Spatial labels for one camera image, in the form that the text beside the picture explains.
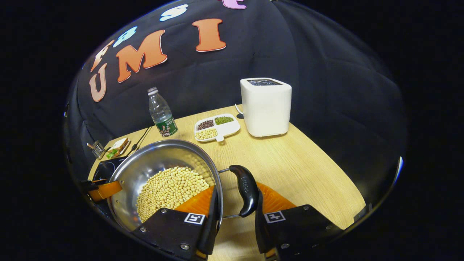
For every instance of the white divided dish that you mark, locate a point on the white divided dish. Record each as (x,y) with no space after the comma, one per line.
(230,128)

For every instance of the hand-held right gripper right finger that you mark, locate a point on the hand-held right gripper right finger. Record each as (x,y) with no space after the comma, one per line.
(262,232)

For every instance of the large soybean heap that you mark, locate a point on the large soybean heap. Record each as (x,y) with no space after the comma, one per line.
(170,192)

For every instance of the small soybean heap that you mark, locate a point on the small soybean heap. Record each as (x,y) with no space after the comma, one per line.
(206,134)

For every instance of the black induction cooktop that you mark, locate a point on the black induction cooktop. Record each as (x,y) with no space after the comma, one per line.
(107,168)

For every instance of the dark red bean heap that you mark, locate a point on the dark red bean heap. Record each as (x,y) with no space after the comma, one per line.
(205,124)

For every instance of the clear plastic water bottle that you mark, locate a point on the clear plastic water bottle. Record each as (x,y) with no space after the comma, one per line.
(160,108)

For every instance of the sandwich with lettuce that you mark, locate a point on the sandwich with lettuce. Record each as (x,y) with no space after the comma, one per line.
(117,148)

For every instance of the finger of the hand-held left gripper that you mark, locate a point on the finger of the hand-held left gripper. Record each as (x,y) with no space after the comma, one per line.
(107,190)

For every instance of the white toaster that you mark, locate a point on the white toaster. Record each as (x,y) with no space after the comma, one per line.
(266,108)

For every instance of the green mung bean heap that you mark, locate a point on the green mung bean heap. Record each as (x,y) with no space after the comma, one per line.
(224,120)

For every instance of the small metal grid tool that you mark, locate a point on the small metal grid tool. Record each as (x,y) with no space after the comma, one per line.
(98,149)

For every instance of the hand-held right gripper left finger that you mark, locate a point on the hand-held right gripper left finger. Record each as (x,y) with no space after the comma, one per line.
(210,232)

